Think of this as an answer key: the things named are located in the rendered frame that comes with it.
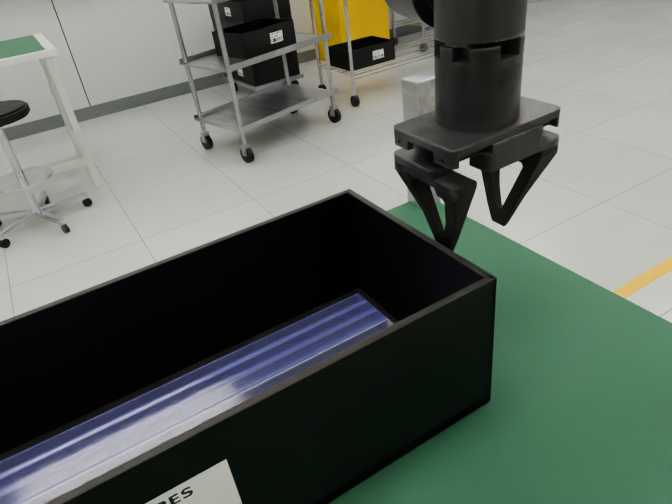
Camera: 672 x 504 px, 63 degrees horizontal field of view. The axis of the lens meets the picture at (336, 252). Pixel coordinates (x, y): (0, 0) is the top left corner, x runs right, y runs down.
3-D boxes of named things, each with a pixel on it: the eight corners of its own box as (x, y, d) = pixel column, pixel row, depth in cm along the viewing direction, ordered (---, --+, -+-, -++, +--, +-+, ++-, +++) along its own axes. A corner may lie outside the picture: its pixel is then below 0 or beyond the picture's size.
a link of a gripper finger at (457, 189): (396, 242, 44) (389, 133, 39) (462, 211, 47) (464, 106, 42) (453, 280, 39) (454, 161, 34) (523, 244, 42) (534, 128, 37)
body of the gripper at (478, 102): (391, 150, 40) (385, 45, 36) (493, 111, 44) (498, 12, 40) (452, 178, 35) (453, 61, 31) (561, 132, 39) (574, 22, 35)
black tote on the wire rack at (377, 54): (350, 71, 396) (348, 51, 389) (329, 65, 419) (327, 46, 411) (395, 59, 411) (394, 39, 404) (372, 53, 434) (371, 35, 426)
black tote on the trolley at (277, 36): (246, 59, 317) (241, 34, 310) (216, 55, 336) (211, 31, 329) (296, 43, 340) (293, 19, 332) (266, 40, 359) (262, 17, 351)
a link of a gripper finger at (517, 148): (425, 228, 45) (422, 121, 40) (488, 199, 48) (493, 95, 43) (485, 264, 40) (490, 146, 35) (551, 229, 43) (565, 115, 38)
